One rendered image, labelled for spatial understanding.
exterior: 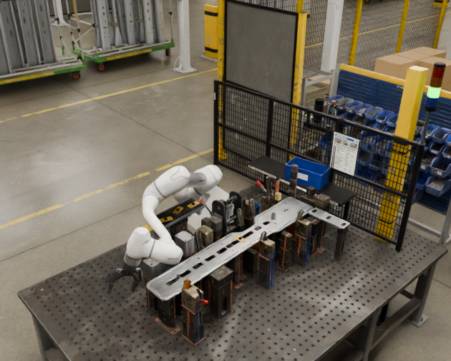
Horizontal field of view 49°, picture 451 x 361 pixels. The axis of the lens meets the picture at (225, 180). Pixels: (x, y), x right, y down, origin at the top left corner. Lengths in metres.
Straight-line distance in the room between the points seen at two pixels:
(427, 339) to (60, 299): 2.71
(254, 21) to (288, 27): 0.49
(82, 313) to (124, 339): 0.36
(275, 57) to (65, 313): 3.37
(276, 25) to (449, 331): 3.24
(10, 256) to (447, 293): 3.94
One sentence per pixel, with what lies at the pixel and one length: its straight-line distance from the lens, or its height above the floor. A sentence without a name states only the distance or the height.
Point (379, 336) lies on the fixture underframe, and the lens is 3.82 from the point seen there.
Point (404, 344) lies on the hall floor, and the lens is 4.16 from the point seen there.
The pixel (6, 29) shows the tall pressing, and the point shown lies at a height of 0.98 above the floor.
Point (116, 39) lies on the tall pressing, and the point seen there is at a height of 0.48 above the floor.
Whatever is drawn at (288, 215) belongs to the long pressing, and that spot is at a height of 1.00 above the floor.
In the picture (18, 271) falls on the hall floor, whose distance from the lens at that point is 4.86.
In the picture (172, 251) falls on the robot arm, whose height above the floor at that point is 1.31.
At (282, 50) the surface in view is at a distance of 5.29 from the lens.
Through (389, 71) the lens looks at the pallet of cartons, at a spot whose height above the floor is 0.92.
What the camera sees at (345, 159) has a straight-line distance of 3.74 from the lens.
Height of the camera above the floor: 2.88
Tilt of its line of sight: 29 degrees down
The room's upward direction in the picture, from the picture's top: 1 degrees clockwise
